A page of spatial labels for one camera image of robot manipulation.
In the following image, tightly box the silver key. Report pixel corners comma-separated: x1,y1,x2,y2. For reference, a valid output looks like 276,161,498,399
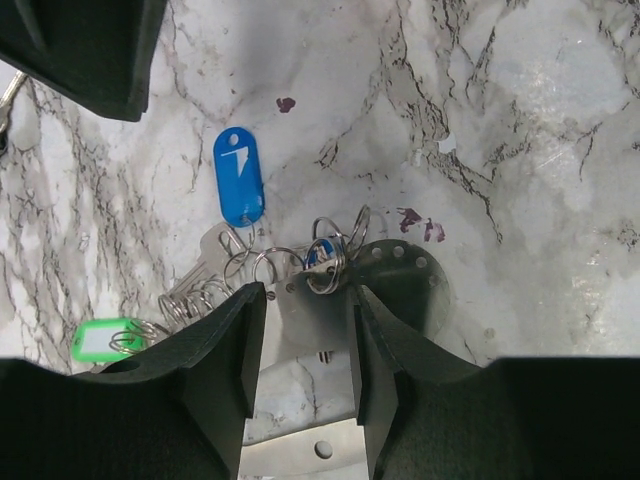
158,222,249,325

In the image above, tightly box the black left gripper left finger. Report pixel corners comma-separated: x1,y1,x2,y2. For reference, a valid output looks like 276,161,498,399
1,283,267,479

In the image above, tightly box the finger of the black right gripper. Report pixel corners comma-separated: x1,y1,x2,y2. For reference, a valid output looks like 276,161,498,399
1,0,167,122

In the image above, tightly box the black tag key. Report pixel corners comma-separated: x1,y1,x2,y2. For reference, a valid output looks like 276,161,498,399
0,71,27,155

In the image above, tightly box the blue key tag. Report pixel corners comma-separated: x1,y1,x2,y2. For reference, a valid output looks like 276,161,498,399
213,127,265,227

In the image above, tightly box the green key tag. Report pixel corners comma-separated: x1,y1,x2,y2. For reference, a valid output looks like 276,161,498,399
71,317,147,363

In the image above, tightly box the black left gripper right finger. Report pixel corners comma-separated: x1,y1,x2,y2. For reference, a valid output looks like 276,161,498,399
350,286,639,479

